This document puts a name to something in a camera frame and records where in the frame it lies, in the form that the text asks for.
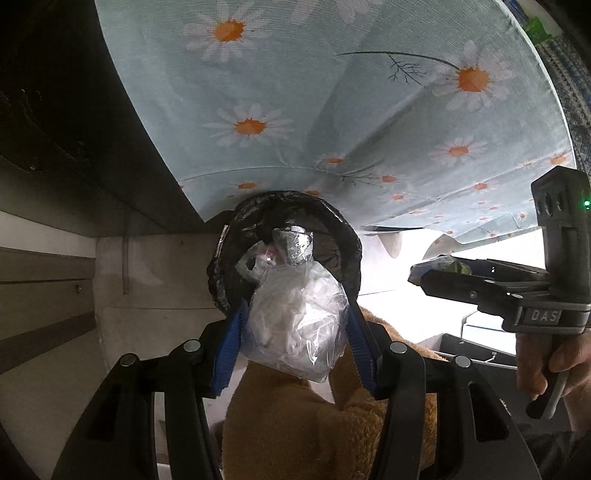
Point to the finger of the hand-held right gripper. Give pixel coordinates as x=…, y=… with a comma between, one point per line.
x=461, y=288
x=508, y=272

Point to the green packet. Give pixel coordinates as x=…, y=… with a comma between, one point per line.
x=538, y=30

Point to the clear plastic bag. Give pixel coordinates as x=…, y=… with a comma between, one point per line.
x=256, y=265

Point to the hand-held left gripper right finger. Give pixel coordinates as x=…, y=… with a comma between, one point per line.
x=362, y=355

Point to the foil container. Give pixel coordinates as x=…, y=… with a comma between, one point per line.
x=293, y=244

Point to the green snack wrapper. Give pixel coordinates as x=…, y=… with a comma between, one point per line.
x=443, y=267

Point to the person's right hand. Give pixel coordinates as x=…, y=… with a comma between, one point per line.
x=531, y=364

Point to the grey storage box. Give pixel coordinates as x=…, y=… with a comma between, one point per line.
x=480, y=350

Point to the white base cabinet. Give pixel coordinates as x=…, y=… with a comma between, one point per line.
x=69, y=286

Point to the person's right forearm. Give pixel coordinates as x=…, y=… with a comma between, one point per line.
x=563, y=454

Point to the clear bag of white tissue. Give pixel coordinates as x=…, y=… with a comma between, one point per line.
x=295, y=323

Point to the trash bin with black liner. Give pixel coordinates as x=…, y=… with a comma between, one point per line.
x=341, y=240

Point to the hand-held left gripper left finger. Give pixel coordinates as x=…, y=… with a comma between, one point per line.
x=230, y=350

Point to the daisy print blue tablecloth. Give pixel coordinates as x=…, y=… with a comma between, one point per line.
x=323, y=115

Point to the blue patterned cloth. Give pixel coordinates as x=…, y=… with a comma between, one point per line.
x=570, y=92

